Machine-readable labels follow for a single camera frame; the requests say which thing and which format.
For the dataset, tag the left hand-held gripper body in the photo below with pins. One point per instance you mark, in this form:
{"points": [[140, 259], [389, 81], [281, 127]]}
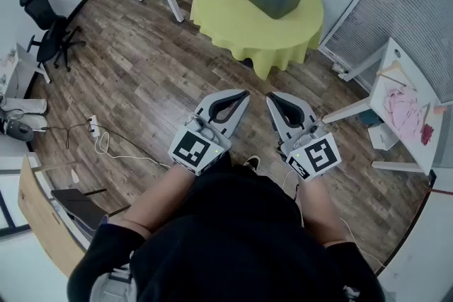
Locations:
{"points": [[193, 150]]}

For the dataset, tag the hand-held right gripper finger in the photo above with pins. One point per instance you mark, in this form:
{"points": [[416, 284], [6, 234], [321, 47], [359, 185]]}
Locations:
{"points": [[302, 107], [281, 125]]}

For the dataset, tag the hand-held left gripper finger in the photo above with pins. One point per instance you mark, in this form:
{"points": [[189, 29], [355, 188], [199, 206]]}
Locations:
{"points": [[238, 116], [219, 95]]}

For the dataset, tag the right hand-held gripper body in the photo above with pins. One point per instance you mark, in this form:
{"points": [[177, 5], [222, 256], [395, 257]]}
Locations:
{"points": [[316, 155]]}

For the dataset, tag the person's right forearm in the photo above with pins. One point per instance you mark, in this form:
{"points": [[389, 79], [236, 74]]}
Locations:
{"points": [[320, 212]]}

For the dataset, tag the person's left forearm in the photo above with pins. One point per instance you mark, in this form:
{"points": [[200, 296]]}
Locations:
{"points": [[159, 198]]}

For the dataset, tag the dark teal bin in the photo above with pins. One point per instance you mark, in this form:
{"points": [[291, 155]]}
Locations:
{"points": [[371, 117]]}

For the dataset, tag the white box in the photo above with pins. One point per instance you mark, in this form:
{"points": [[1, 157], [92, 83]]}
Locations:
{"points": [[384, 138]]}

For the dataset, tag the wooden clothes hanger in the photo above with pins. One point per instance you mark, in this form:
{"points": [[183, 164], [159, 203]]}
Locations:
{"points": [[396, 76]]}

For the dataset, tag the person's right shoe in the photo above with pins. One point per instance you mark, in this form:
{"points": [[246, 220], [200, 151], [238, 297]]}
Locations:
{"points": [[253, 162]]}

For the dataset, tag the white floor plug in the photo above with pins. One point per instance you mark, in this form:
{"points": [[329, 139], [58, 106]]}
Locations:
{"points": [[340, 70]]}

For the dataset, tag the round table with yellow tablecloth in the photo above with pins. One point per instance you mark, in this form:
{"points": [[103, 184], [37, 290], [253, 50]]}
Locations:
{"points": [[230, 21]]}

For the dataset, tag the light pink garment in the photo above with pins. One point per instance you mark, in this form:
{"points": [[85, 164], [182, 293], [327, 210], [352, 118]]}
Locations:
{"points": [[405, 109]]}

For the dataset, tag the white power strip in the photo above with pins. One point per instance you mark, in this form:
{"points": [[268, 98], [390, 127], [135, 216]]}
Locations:
{"points": [[93, 125]]}

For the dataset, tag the person's black shirt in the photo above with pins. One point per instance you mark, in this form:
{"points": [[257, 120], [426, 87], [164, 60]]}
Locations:
{"points": [[230, 247]]}

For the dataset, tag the red cloth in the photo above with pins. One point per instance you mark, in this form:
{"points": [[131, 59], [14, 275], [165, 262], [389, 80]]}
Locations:
{"points": [[427, 133]]}

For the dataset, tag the black stool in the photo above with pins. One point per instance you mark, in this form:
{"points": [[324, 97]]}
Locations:
{"points": [[81, 205]]}

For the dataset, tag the slatted blinds panel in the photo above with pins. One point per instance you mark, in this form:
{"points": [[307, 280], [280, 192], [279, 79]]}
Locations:
{"points": [[407, 10]]}

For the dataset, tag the grey worn pouch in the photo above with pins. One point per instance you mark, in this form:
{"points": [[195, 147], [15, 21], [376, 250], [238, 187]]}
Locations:
{"points": [[113, 284]]}

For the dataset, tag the light wooden board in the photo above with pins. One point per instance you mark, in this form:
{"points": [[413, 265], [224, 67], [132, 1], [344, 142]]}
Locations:
{"points": [[46, 222]]}

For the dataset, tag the black round device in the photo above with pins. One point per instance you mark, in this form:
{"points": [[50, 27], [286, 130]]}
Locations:
{"points": [[19, 131]]}

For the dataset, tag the black office chair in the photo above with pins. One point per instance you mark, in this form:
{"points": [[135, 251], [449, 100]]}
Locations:
{"points": [[49, 35]]}

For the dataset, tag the small white side desk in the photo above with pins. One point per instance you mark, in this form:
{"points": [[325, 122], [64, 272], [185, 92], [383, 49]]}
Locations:
{"points": [[21, 70]]}

